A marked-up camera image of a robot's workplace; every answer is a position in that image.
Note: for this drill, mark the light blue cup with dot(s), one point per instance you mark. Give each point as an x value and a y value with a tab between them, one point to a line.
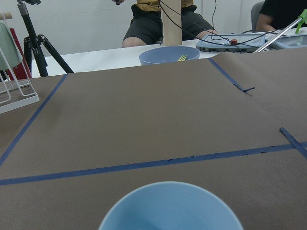
170	206

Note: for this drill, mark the blue bowl with fork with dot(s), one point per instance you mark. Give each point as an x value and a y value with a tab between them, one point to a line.
168	54

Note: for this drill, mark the yellow plastic fork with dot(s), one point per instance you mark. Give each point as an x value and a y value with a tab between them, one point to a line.
182	58

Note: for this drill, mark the person in yellow shirt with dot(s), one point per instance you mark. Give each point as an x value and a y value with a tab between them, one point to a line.
149	20

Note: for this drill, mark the blue teach pendant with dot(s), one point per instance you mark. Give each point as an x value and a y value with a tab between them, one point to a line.
290	41
237	43

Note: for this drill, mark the green plate in rack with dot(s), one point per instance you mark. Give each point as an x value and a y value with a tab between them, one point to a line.
10	55

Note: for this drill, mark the person in black shirt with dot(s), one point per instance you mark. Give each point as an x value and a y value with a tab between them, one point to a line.
278	14

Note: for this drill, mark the steel rod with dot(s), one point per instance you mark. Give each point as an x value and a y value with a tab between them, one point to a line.
297	22

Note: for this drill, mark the black camera tripod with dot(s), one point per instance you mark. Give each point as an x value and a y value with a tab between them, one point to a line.
33	42

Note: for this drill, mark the white wire dish rack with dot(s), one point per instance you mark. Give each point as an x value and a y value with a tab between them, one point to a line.
15	93

